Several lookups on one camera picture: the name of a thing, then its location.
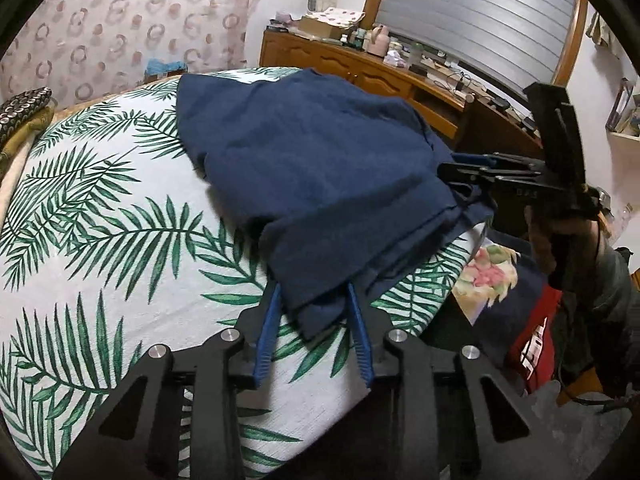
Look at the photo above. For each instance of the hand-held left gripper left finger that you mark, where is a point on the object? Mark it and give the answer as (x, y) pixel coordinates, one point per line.
(265, 340)

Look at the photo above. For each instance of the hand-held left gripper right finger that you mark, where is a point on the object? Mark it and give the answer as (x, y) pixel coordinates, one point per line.
(361, 335)

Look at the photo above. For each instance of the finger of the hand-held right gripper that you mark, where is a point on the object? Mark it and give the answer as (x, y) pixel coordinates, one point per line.
(480, 160)
(470, 175)

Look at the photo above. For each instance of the navy printed t-shirt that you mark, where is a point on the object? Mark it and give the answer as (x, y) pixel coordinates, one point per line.
(320, 160)

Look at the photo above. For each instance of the person's right forearm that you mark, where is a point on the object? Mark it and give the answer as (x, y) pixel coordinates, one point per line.
(600, 310)

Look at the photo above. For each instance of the person's right hand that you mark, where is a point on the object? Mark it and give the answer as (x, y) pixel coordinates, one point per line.
(540, 240)

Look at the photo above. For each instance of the floral bed sheet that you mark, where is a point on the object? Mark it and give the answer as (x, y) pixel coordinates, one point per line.
(487, 270)

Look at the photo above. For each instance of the hanging olive cloth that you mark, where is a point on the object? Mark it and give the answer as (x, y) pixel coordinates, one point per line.
(602, 30)

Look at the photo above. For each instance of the white lilac pouch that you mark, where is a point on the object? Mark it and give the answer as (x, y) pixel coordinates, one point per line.
(396, 59)

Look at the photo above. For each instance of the dark navy garment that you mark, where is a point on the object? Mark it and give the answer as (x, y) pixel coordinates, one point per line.
(505, 320)

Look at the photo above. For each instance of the pink handbag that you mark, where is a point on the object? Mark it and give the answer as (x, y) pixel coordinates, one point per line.
(377, 40)

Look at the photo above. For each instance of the palm leaf printed sheet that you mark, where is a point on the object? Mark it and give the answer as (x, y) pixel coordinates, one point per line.
(125, 260)

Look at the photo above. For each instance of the row of small bottles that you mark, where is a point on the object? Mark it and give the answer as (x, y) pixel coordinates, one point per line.
(356, 39)

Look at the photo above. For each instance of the red printed cloth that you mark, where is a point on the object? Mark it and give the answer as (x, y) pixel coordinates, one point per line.
(537, 350)

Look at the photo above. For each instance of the wooden sideboard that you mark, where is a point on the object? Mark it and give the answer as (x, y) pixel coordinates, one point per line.
(320, 57)

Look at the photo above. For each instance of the white spotted cloth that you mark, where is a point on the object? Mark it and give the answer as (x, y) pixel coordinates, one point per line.
(335, 16)

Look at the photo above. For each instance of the open cardboard box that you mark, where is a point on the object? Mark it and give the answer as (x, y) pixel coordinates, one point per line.
(320, 29)

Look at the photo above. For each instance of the small cardboard box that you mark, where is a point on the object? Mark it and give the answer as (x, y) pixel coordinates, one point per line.
(162, 79)

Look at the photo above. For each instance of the light blue cloth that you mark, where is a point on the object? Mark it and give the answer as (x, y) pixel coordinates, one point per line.
(165, 65)

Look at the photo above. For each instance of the gold patterned cloth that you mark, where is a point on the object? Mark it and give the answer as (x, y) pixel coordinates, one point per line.
(25, 135)

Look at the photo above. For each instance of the dark circle-patterned folded cloth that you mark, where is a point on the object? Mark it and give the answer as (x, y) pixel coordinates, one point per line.
(25, 105)

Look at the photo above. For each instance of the circle print curtain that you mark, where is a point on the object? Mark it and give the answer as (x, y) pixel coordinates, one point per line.
(125, 20)

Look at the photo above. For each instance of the white wall shelf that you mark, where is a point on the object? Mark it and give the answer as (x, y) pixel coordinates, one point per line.
(625, 120)

